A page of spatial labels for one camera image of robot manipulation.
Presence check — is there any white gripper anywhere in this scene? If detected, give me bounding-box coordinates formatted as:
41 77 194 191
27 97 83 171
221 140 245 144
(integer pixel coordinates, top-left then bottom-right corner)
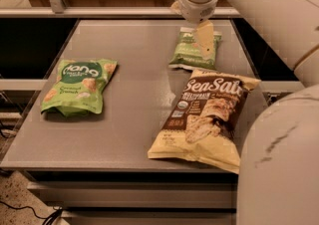
170 0 218 60

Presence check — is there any green jalapeno chip bag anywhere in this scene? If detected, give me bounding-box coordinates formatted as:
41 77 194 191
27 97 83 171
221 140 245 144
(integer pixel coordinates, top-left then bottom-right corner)
168 27 222 71

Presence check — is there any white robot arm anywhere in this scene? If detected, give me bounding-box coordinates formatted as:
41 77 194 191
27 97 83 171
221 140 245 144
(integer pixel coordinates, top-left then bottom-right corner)
178 0 319 225

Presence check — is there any sea salt chip bag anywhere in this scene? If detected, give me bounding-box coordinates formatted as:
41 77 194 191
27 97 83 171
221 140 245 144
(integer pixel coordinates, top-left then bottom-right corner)
148 70 259 174

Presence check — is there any green rice chip bag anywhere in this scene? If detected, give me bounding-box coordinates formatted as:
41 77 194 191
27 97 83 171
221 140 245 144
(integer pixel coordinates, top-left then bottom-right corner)
41 59 118 117

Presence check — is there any black floor cable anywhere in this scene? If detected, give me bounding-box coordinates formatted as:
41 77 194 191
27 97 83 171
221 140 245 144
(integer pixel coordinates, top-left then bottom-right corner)
0 199 64 225

